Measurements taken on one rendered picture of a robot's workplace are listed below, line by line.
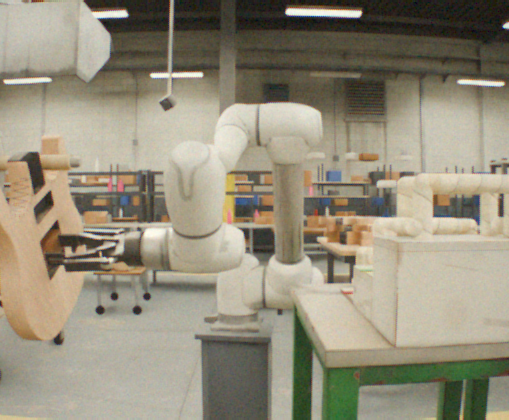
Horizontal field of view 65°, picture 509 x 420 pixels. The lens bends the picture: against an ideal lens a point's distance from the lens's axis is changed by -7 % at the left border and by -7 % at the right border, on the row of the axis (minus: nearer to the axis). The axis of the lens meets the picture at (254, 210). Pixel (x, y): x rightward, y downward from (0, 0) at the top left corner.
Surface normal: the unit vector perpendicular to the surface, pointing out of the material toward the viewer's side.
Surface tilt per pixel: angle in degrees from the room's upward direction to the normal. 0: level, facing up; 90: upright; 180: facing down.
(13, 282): 88
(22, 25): 90
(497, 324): 90
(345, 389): 91
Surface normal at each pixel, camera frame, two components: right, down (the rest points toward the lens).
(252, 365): -0.11, 0.01
